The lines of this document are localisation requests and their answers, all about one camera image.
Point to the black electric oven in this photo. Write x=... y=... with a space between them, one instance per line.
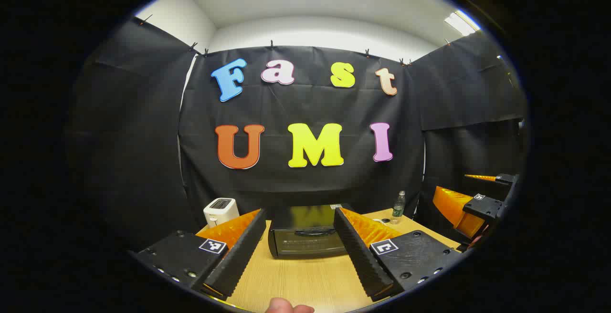
x=305 y=246

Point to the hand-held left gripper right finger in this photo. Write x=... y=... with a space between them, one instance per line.
x=358 y=251

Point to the white toaster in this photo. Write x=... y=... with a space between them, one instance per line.
x=220 y=212

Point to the clear plastic water bottle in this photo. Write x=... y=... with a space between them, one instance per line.
x=398 y=210

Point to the small white object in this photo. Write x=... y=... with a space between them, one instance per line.
x=380 y=220

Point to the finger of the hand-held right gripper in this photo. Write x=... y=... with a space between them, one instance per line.
x=503 y=178
x=453 y=205

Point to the ceiling light panel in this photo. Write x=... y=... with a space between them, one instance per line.
x=460 y=23

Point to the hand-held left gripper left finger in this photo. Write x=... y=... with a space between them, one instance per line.
x=241 y=255

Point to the black backdrop cloth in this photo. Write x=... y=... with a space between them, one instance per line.
x=305 y=108

